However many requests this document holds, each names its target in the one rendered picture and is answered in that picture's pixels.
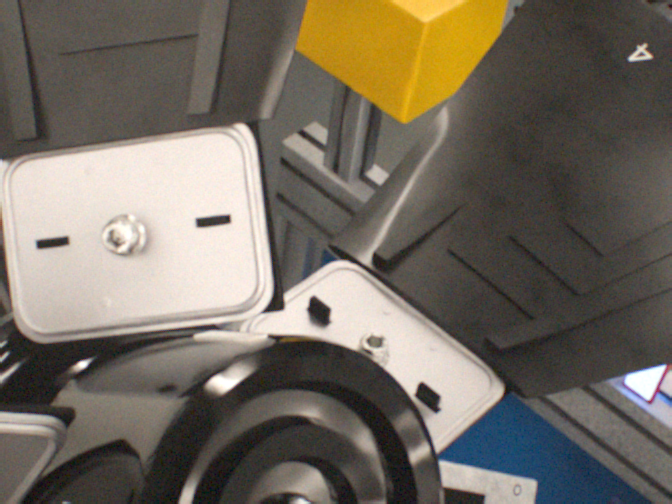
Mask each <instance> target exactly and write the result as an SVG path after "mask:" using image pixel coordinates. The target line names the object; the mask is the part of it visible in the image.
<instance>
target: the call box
mask: <svg viewBox="0 0 672 504"><path fill-rule="evenodd" d="M507 3H508V0H308V4H307V7H306V11H305V15H303V16H304V20H302V23H301V27H300V31H299V35H298V38H297V42H296V47H295V50H296V51H298V52H299V53H301V54H302V55H304V56H306V57H307V58H309V59H310V60H312V61H313V62H315V63H316V64H317V65H319V66H320V67H322V68H323V69H325V71H326V72H328V73H330V74H331V75H333V76H334V77H336V78H337V79H339V80H340V81H341V82H343V83H344V84H346V85H347V86H349V87H350V88H352V89H353V90H354V91H357V92H358V93H360V94H361V95H363V97H364V98H366V99H367V100H368V101H370V102H371V103H373V104H374V105H376V106H377V107H378V108H380V109H381V110H384V111H385V112H387V113H388V114H390V115H391V116H392V117H394V118H395V119H397V120H398V121H400V123H403V124H406V123H408V121H411V120H413V119H414V118H416V117H417V116H419V115H420V114H422V113H424V112H425V111H427V110H428V109H430V108H432V107H433V106H436V105H437V104H439V103H441V102H442V101H444V100H445V99H447V98H449V97H450V95H452V94H453V93H455V92H456V90H457V89H458V88H459V87H460V85H461V84H463V83H464V81H465V80H466V79H467V77H468V76H469V75H470V74H471V72H472V71H473V69H474V67H475V66H476V65H477V63H478V62H479V61H480V59H481V58H482V57H483V55H484V54H485V53H486V51H487V50H489V49H490V47H491V46H492V45H493V42H494V41H495V40H496V38H497V37H498V36H499V34H500V31H501V28H502V24H503V20H504V15H505V11H506V7H507Z"/></svg>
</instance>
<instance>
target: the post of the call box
mask: <svg viewBox="0 0 672 504"><path fill-rule="evenodd" d="M383 112H384V110H381V109H380V108H378V107H377V106H376V105H374V104H373V103H371V102H370V101H368V100H367V99H366V98H364V97H363V95H361V94H360V93H358V92H357V91H354V90H353V89H352V88H350V87H349V86H347V85H346V84H344V83H343V82H341V81H340V80H339V79H337V78H336V80H335V87H334V94H333V101H332V108H331V115H330V121H328V129H327V136H326V143H325V150H324V157H323V164H322V165H323V166H324V167H326V168H327V169H328V170H331V171H332V172H335V173H336V175H337V176H338V177H339V178H340V179H342V180H343V181H344V182H346V183H348V184H349V183H351V182H353V181H354V180H357V179H358V178H359V177H360V176H362V175H365V173H366V172H368V171H369V170H371V169H372V167H373V162H374V157H375V151H376V145H377V140H378V134H379V129H380V124H381V117H383Z"/></svg>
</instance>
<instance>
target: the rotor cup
mask: <svg viewBox="0 0 672 504"><path fill-rule="evenodd" d="M211 330H215V332H230V330H221V329H220V328H219V327H218V326H217V325H216V324H214V323H210V324H201V325H192V326H183V327H175V328H165V329H157V330H148V332H139V333H130V334H122V335H112V336H104V337H95V338H86V339H77V340H69V341H59V342H51V343H40V342H36V341H33V340H31V339H29V338H28V337H26V336H25V335H24V334H23V333H22V332H21V329H20V328H19V326H18V324H16V322H15V319H14V317H13V318H12V319H10V320H9V321H7V322H5V323H4V324H3V325H1V326H0V401H2V402H15V403H30V404H44V405H57V406H71V407H74V408H75V411H76V419H75V420H74V421H73V423H72V424H71V425H70V427H69V428H67V429H66V431H67V440H66V442H65V444H64V446H63V447H62V449H61V450H60V451H59V452H58V454H57V455H56V456H55V458H54V459H53V460H52V463H51V464H50V465H49V467H48V468H47V469H46V471H45V472H44V473H42V474H41V476H40V477H39V478H38V480H37V481H36V482H35V484H34V485H33V487H32V489H31V490H30V491H29V493H28V494H27V495H26V497H25V498H24V499H23V500H22V502H21V503H20V504H63V502H67V503H71V504H286V503H287V502H289V501H291V500H294V499H307V500H310V501H312V502H314V503H315V504H444V491H443V481H442V475H441V469H440V464H439V459H438V455H437V451H435V448H434V445H433V442H432V439H431V435H430V433H429V430H428V428H427V425H426V423H425V421H424V419H423V417H422V415H421V413H420V410H419V409H418V407H417V405H416V404H415V402H414V400H413V399H412V398H411V396H410V395H408V393H407V392H406V391H405V389H404V388H403V387H402V386H401V385H400V383H399V381H398V380H397V379H396V378H395V377H394V376H393V375H392V374H391V373H390V372H389V371H387V370H386V369H385V368H384V367H383V366H380V365H379V364H378V363H376V362H375V361H373V360H372V359H370V357H368V356H367V355H365V354H363V353H361V352H359V351H357V350H354V349H352V348H350V347H348V346H346V345H344V344H341V343H339V342H336V341H333V340H328V339H325V338H320V337H316V336H308V335H290V334H270V333H255V334H267V337H265V338H260V339H257V340H253V341H249V342H245V341H229V340H212V339H195V338H194V335H199V334H203V333H207V332H211Z"/></svg>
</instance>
